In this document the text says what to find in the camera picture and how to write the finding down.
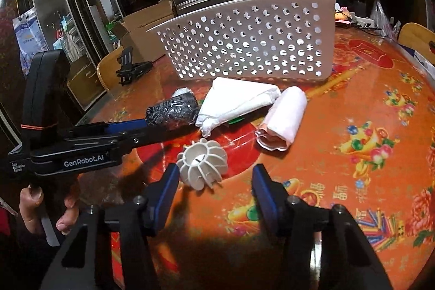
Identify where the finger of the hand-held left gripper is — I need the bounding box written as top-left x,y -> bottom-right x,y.
112,124 -> 203,156
66,119 -> 148,141

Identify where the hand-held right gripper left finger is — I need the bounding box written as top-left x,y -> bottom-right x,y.
39,164 -> 181,290

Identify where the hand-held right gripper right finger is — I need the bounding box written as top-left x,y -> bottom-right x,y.
251,164 -> 395,290

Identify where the black patterned sock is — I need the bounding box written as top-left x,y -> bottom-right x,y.
145,88 -> 201,127

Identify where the white plastic fan impeller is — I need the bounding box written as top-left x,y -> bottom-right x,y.
176,138 -> 228,190

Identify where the pink towel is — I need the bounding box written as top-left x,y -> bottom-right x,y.
256,86 -> 308,152

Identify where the white cloth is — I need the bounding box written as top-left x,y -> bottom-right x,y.
195,77 -> 282,138

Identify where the white perforated plastic basket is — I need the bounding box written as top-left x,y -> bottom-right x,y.
147,0 -> 344,83

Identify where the person's left hand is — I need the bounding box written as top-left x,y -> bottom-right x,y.
20,186 -> 80,236

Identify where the wooden chair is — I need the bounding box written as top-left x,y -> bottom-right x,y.
397,22 -> 435,64
97,46 -> 125,90

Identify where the open cardboard box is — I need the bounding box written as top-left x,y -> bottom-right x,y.
117,0 -> 175,64

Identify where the dark glass door cabinet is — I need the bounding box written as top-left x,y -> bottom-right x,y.
0,0 -> 126,141

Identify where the clear plastic bag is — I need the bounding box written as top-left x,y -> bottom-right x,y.
370,0 -> 402,39

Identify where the black phone mount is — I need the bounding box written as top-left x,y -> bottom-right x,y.
116,46 -> 153,85

